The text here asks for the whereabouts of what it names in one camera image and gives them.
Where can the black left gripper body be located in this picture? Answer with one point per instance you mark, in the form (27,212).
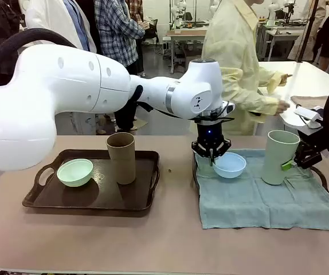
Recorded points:
(210,131)

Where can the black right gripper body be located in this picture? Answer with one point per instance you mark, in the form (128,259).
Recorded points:
(310,137)

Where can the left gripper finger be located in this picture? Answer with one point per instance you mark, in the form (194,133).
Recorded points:
(201,149)
(223,149)

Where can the light blue bowl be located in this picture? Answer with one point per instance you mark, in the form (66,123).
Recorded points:
(230,169)

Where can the tall light green cup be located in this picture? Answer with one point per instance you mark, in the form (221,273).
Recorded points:
(273,160)

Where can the beige cloth mat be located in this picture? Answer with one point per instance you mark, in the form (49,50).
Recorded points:
(310,101)

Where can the blue towel mat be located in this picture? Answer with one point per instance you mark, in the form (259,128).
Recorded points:
(253,206)

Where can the tall brown cup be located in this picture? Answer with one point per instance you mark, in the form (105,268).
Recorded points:
(124,166)

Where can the light green bowl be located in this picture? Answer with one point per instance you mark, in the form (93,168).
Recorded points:
(72,176)

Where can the yellow-sleeved right forearm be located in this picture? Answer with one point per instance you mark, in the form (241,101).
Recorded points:
(264,106)

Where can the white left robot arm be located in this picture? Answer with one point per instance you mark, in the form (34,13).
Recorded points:
(52,86)

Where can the yellow-sleeved left forearm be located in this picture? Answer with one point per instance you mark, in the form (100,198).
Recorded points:
(273,81)

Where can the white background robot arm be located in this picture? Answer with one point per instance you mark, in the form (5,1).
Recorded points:
(179,17)

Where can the dark brown serving tray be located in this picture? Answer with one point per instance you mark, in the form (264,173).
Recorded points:
(118,197)
(194,174)

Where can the person's right hand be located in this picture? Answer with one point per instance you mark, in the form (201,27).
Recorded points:
(283,107)

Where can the person's left hand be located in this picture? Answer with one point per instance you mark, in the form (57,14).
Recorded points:
(285,78)

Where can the white table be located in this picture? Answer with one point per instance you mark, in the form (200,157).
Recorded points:
(310,83)

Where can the flat cardboard sheet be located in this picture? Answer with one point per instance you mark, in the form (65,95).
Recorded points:
(140,123)

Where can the person in yellow coat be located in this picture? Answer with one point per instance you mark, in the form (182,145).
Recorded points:
(233,43)

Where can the workbench with brown top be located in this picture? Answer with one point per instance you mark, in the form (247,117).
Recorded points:
(184,32)

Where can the black tripod pole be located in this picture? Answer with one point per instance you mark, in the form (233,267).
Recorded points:
(307,28)

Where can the grey background workbench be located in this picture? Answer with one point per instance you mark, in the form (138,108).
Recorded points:
(282,31)

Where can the person in blue plaid shirt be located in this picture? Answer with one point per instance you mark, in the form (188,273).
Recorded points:
(115,34)

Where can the person in brown checked shirt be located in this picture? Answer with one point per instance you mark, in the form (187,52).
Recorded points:
(137,7)

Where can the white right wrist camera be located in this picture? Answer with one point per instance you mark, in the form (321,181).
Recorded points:
(307,114)

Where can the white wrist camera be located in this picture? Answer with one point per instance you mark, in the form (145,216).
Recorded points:
(230,107)
(307,114)

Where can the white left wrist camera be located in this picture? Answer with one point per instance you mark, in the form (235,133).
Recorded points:
(230,107)

